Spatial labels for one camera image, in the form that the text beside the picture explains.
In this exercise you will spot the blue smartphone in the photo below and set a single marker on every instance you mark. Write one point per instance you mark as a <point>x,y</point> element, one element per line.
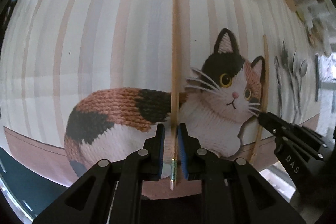
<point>317,78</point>

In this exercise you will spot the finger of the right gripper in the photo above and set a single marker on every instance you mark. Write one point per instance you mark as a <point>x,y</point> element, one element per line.
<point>280,128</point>

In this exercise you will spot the wooden chopstick green band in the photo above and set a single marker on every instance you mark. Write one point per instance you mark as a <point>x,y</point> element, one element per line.
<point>175,86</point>

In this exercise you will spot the steel round spoon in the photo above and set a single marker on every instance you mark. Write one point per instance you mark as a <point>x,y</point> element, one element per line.
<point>302,73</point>

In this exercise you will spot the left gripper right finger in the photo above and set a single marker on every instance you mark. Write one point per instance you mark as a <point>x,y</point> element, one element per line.
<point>188,147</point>

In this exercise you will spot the striped cat placemat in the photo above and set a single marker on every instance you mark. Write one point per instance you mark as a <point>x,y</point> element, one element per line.
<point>56,52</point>

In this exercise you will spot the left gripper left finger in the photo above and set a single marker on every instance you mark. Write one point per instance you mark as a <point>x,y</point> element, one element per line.
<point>153,162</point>

